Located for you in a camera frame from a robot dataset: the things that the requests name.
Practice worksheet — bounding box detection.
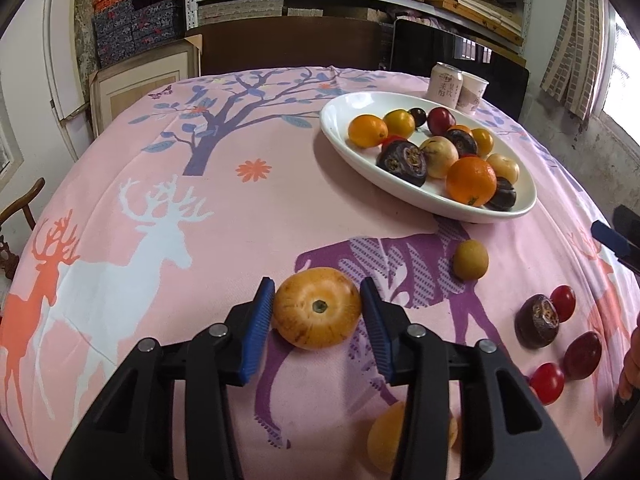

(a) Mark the white framed window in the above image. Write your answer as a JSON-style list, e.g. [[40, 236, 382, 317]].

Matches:
[[0, 105, 23, 181]]

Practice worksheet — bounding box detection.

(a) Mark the white door panel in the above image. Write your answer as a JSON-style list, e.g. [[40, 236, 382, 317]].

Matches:
[[42, 0, 96, 161]]

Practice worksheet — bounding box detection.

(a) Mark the grey speckled stone slab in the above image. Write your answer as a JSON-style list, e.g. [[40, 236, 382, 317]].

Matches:
[[75, 0, 101, 71]]

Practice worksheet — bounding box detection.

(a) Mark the tan passion fruit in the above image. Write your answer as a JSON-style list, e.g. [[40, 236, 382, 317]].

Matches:
[[419, 136, 460, 179]]

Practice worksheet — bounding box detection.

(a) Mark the large yellow-orange persimmon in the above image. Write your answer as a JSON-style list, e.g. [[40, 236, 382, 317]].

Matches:
[[272, 267, 362, 351]]

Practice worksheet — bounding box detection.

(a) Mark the cream framed wooden panel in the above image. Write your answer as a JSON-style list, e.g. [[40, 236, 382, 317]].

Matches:
[[90, 35, 201, 133]]

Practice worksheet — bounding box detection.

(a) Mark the person's right hand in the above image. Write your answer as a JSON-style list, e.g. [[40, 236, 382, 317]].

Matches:
[[617, 327, 640, 401]]

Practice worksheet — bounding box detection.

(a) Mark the white metal shelf rack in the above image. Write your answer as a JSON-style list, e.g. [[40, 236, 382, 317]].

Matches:
[[185, 0, 531, 61]]

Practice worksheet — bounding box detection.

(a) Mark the dark red plum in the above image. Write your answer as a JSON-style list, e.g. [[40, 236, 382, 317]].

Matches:
[[427, 106, 457, 136], [563, 331, 603, 381]]

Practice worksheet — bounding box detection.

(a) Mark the large yellow passion fruit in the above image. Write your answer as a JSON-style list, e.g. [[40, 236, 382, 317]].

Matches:
[[367, 400, 458, 476]]

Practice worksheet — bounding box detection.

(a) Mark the bright window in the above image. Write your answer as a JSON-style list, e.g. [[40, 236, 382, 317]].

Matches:
[[600, 5, 640, 131]]

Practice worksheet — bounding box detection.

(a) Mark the stack of grey patterned boxes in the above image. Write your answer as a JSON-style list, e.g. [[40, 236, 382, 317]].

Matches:
[[197, 0, 286, 23]]

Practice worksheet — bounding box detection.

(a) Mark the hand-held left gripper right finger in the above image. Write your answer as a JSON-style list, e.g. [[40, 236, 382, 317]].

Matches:
[[359, 276, 582, 480]]

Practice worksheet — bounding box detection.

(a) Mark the pink printed tablecloth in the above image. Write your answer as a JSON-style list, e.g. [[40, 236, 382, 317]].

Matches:
[[0, 65, 640, 480]]

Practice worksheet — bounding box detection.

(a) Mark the white oval bowl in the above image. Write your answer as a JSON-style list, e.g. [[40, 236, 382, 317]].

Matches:
[[319, 91, 537, 224]]

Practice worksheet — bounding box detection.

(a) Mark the brown wooden chair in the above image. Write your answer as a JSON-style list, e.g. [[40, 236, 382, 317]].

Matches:
[[0, 177, 46, 291]]

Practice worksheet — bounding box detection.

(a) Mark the large dark purple passion fruit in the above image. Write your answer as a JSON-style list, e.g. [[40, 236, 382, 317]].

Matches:
[[376, 140, 429, 188]]

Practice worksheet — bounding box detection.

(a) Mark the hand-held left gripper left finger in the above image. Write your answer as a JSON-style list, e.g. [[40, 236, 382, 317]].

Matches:
[[52, 276, 277, 480]]

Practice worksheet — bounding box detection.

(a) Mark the white paper cup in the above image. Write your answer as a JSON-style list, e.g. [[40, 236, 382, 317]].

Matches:
[[456, 71, 489, 115]]

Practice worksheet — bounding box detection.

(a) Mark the dark brown wooden board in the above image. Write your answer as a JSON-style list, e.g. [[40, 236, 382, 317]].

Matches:
[[200, 16, 393, 77]]

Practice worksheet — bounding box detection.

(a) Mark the stack of blue patterned boxes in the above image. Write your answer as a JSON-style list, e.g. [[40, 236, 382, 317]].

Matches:
[[95, 0, 186, 68]]

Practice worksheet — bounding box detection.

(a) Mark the stack of flat wooden boxes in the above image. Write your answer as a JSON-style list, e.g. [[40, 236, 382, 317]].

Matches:
[[430, 0, 526, 46]]

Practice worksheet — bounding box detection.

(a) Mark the small yellow fruit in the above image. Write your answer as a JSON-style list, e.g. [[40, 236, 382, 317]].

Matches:
[[486, 153, 521, 186], [452, 239, 490, 281]]

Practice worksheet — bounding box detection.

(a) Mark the checked beige curtain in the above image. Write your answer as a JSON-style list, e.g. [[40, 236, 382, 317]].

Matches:
[[540, 0, 608, 121]]

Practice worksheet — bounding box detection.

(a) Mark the small yellow citrus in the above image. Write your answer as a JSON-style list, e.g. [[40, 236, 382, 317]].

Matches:
[[384, 109, 416, 137]]

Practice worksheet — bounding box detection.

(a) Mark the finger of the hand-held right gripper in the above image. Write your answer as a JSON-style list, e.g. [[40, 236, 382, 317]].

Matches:
[[590, 203, 640, 277]]

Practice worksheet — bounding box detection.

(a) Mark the pale drink can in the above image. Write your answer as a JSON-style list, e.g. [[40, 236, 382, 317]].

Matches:
[[427, 62, 465, 108]]

